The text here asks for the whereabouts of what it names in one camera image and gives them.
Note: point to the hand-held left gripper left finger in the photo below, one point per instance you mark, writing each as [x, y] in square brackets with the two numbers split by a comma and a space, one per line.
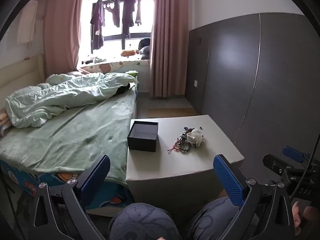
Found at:
[96, 178]

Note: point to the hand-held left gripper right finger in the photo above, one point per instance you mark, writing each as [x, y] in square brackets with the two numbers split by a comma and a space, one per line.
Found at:
[230, 182]

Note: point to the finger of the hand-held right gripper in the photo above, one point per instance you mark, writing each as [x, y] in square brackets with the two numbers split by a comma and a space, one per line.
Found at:
[292, 152]
[276, 163]

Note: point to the black box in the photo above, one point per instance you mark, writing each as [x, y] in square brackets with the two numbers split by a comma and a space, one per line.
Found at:
[142, 144]

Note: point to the person's right hand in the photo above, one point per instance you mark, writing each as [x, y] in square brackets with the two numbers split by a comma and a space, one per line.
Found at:
[297, 215]

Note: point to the person's right leg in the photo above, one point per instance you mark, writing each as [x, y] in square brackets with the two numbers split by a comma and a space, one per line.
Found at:
[212, 217]

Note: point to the person's leg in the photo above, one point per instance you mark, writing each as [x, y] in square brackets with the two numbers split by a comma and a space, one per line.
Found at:
[142, 222]
[212, 217]

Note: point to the green bed sheet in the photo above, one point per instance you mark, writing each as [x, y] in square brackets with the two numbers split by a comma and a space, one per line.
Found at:
[82, 135]

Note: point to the white flower hair clip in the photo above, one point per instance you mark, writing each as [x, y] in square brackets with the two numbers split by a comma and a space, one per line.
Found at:
[195, 136]

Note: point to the person's left leg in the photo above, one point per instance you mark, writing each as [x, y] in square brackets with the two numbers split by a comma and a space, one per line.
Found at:
[142, 222]

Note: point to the cartoon print mattress side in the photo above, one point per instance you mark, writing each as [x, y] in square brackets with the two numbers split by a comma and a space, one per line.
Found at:
[30, 180]

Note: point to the white side table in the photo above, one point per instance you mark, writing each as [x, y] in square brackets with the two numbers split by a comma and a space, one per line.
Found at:
[162, 166]

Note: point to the light green duvet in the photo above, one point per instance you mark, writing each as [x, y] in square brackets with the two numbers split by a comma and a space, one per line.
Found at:
[62, 95]

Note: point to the printed pillow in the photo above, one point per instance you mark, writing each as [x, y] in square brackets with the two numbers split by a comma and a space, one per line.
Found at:
[3, 123]

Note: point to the pink pillow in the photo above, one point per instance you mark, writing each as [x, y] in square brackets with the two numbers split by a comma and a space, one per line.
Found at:
[73, 73]

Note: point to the green packet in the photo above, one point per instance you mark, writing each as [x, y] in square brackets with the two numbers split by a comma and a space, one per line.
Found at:
[132, 74]

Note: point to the printed window sill cushion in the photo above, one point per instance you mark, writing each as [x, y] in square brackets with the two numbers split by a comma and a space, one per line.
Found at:
[112, 66]

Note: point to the small white cloth items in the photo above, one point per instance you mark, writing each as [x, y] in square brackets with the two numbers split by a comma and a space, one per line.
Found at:
[96, 60]

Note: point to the cream headboard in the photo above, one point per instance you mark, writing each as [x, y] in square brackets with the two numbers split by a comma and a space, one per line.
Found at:
[20, 77]

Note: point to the orange object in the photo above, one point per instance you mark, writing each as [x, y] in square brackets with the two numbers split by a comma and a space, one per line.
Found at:
[128, 53]

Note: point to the dark bundle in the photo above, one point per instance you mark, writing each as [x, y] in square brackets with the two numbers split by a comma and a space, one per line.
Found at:
[145, 48]

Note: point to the pink curtain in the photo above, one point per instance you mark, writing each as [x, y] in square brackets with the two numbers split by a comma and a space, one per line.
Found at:
[62, 30]
[167, 42]

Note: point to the dark purple hanging shirt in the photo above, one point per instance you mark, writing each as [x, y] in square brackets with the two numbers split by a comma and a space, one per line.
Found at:
[97, 25]

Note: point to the dark hanging garment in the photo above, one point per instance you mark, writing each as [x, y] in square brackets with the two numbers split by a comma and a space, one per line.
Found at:
[115, 15]
[128, 17]
[138, 12]

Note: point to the window with dark frame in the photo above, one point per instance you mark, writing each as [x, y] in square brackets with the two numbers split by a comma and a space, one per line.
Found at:
[112, 33]

